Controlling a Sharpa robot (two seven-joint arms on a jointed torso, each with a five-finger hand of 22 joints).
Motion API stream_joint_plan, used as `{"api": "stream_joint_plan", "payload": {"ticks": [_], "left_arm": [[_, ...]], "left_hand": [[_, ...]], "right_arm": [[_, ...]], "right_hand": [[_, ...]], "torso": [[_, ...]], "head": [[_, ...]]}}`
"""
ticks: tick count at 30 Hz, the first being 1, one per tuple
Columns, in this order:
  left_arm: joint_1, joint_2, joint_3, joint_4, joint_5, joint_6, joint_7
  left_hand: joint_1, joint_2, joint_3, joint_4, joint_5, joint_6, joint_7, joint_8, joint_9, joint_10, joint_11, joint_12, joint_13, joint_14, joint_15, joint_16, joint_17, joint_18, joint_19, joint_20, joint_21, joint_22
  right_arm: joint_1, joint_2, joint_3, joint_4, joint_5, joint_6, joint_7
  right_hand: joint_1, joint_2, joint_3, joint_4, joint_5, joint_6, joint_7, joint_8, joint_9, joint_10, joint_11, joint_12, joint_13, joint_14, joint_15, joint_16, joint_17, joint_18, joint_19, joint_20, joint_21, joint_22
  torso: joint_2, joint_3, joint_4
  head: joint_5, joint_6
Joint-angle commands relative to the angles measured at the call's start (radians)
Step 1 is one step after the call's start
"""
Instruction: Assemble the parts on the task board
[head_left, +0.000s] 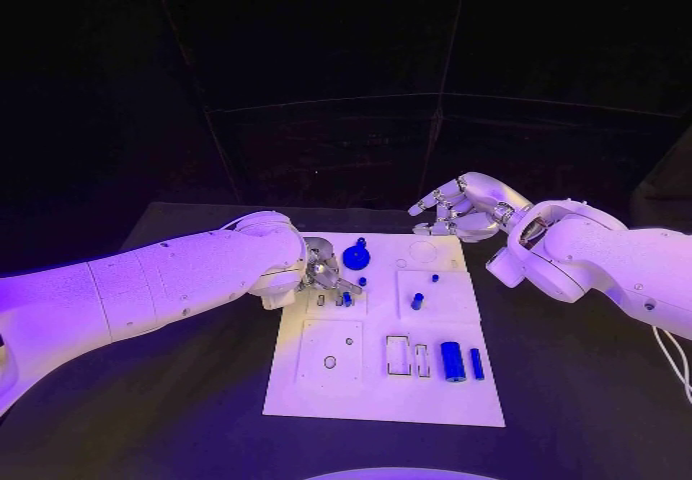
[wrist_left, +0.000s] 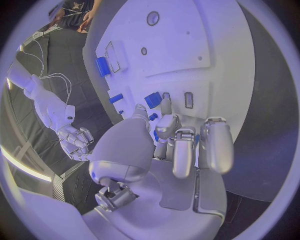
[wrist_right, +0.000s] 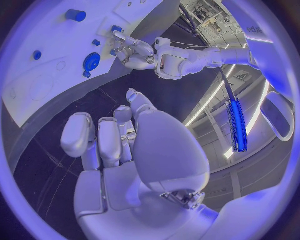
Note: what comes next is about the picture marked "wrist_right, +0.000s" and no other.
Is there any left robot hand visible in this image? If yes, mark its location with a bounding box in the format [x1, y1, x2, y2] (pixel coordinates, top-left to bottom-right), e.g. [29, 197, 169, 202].
[109, 30, 157, 71]

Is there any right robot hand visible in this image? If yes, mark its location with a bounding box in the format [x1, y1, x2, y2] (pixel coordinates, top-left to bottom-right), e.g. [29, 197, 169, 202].
[60, 87, 222, 240]

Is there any white task board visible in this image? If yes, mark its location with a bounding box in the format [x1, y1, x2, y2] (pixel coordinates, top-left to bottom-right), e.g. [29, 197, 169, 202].
[0, 0, 182, 171]

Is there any blue gear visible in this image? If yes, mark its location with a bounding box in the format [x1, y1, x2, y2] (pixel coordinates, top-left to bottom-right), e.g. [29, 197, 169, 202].
[81, 52, 102, 71]

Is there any workshop desk with equipment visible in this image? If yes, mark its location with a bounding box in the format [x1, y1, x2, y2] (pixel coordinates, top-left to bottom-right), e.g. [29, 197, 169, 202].
[186, 0, 245, 41]

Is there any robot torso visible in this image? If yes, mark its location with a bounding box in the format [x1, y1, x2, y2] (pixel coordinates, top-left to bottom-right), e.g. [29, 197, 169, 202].
[221, 0, 297, 143]

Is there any white cable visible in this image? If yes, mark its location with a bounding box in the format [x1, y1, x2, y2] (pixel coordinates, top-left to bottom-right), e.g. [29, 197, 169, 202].
[169, 41, 214, 50]

